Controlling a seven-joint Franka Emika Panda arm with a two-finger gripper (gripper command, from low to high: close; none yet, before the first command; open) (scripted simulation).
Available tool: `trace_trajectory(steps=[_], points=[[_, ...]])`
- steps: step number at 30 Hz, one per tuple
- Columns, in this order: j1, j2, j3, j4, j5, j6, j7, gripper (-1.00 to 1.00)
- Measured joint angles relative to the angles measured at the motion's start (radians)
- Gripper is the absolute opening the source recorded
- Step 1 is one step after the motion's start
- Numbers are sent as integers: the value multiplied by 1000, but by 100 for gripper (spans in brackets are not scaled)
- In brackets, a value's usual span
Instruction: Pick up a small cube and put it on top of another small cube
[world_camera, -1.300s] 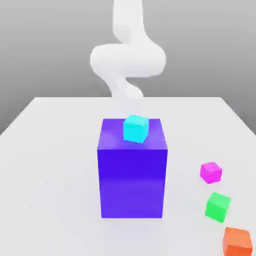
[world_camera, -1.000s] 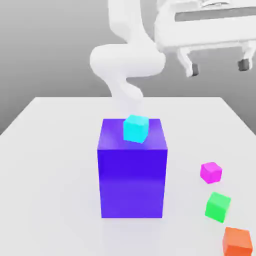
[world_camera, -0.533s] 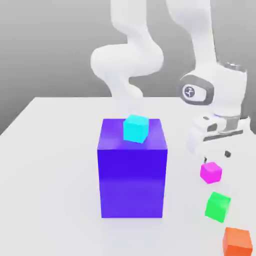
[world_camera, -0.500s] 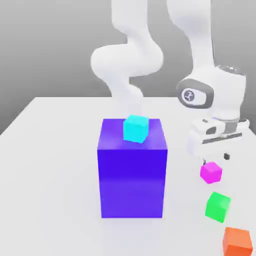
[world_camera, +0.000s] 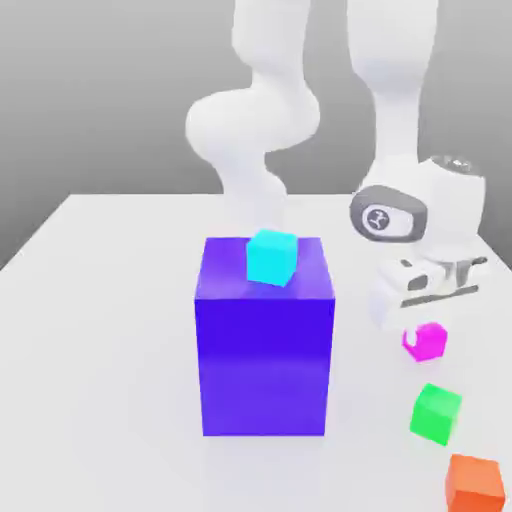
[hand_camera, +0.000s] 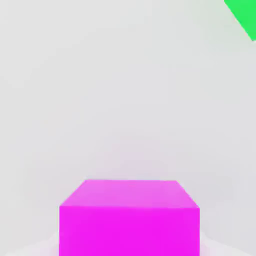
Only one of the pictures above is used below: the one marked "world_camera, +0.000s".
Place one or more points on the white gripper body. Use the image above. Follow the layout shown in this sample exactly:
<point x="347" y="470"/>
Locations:
<point x="390" y="310"/>

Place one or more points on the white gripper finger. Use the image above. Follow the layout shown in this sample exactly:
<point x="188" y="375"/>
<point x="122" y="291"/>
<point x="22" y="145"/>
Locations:
<point x="410" y="338"/>

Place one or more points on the small magenta cube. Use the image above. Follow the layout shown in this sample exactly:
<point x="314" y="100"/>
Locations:
<point x="430" y="343"/>

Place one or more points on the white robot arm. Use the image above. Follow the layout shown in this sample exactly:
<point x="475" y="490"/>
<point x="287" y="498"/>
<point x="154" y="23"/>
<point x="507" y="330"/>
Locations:
<point x="256" y="120"/>

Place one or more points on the small green cube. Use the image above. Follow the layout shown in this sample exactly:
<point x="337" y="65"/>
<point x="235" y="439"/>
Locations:
<point x="435" y="416"/>

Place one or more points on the small cyan cube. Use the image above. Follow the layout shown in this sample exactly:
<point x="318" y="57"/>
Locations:
<point x="270" y="260"/>

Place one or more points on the small orange cube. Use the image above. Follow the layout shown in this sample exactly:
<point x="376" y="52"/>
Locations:
<point x="474" y="486"/>

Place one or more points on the large purple box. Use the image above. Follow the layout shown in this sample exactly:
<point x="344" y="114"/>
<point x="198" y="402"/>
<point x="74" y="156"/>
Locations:
<point x="262" y="360"/>

